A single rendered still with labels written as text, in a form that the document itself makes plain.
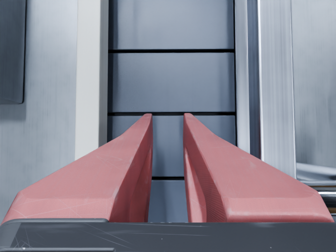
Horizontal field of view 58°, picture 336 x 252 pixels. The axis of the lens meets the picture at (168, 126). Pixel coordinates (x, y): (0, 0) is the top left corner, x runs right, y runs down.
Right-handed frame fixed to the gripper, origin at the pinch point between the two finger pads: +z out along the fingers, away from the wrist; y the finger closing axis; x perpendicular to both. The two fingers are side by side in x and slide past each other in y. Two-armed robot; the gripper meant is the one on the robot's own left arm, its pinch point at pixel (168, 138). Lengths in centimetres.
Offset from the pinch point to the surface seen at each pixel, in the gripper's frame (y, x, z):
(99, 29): 3.4, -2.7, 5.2
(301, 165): -9.0, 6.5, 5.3
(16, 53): 11.1, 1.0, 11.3
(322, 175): -8.8, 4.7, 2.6
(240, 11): -4.5, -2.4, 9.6
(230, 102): -3.7, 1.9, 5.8
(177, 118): -0.6, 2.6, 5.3
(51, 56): 9.0, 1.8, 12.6
